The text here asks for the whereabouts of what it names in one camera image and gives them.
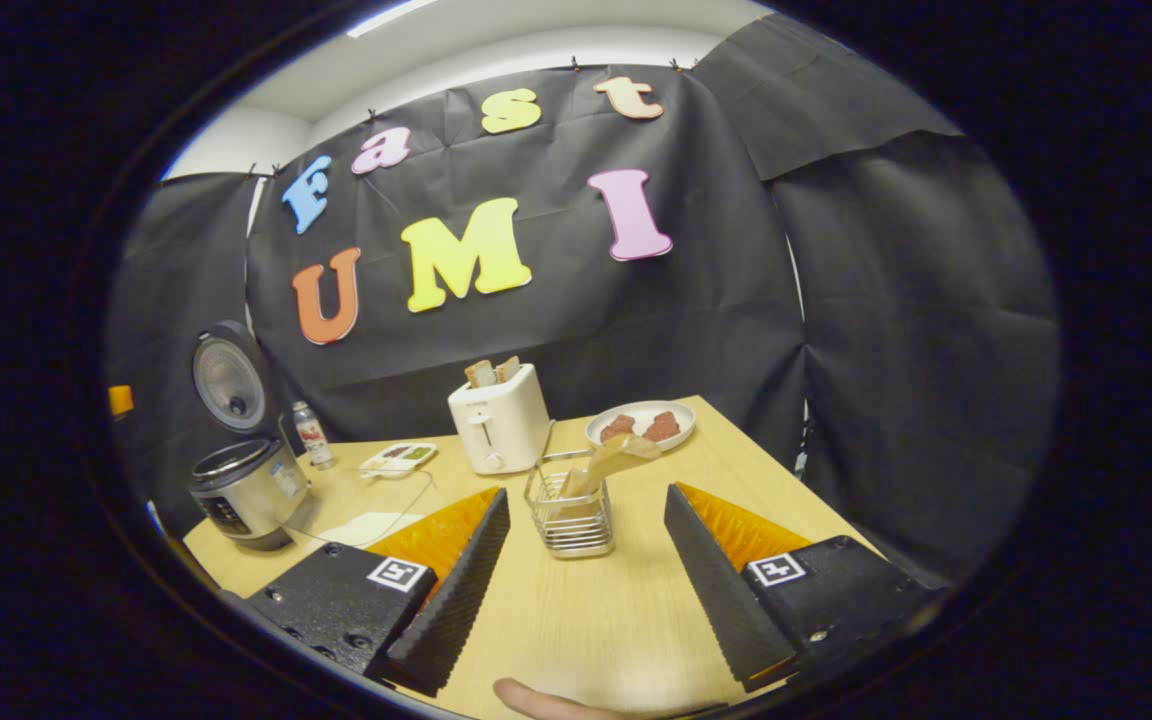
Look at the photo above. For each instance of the large ceiling light panel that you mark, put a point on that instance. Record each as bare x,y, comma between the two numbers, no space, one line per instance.
391,15

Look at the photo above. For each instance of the brown meat piece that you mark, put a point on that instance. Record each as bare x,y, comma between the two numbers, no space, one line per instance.
618,428
662,426

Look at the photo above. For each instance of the grey silver rice cooker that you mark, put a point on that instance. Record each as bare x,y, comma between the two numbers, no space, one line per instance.
246,490

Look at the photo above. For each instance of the clear plastic container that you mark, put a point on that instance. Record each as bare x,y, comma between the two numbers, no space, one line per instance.
336,505

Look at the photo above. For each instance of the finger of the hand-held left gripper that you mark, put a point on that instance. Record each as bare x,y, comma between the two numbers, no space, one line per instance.
120,400

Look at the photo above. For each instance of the white round plate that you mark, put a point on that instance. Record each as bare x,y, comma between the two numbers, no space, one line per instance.
641,408

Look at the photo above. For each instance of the toast bread slice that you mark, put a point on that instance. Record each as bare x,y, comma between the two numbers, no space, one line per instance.
481,374
509,369

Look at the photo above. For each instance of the black backdrop cloth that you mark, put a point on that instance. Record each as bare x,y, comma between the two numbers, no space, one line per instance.
556,330

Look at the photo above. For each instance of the wooden spoon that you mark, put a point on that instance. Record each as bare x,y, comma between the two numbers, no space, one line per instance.
626,450

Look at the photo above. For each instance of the small white sauce tray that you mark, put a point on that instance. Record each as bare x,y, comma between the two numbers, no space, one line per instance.
398,460

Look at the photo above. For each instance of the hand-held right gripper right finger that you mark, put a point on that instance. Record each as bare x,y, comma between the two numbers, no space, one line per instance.
726,600

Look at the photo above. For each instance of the small clear bottle red label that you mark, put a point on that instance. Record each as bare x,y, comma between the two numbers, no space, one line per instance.
313,435

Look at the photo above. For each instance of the white toaster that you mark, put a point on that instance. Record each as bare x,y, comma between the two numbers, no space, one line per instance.
501,420

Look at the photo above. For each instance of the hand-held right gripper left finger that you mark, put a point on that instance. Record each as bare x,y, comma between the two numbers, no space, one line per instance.
451,600

